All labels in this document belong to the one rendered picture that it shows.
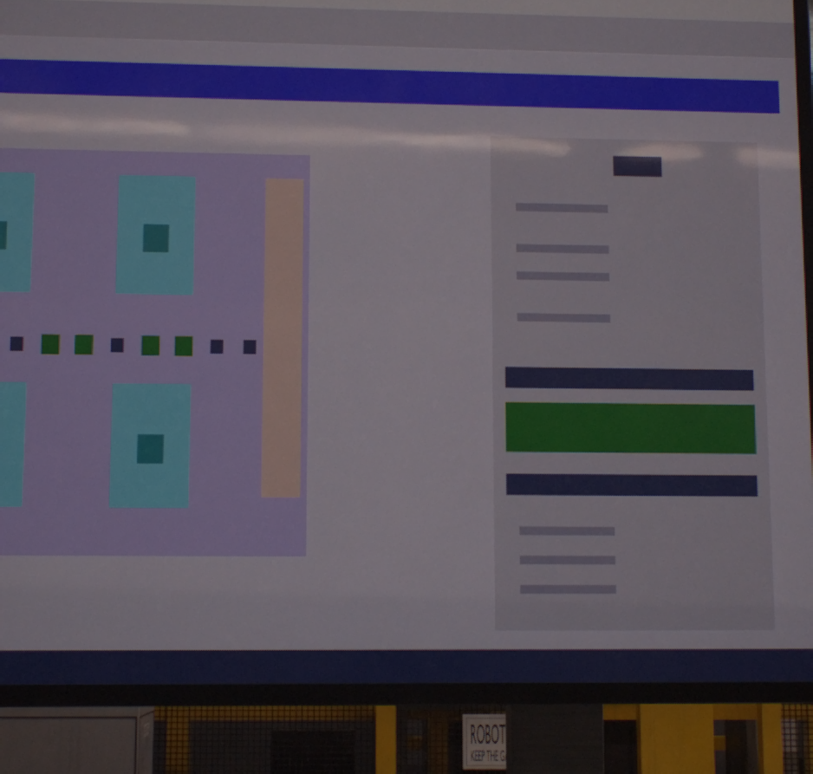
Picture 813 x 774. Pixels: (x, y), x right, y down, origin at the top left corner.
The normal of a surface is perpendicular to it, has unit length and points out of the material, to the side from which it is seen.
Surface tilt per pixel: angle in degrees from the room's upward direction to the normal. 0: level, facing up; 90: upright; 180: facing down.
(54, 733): 90
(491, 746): 90
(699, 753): 90
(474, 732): 90
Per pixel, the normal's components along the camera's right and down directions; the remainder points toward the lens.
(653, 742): 0.01, -0.15
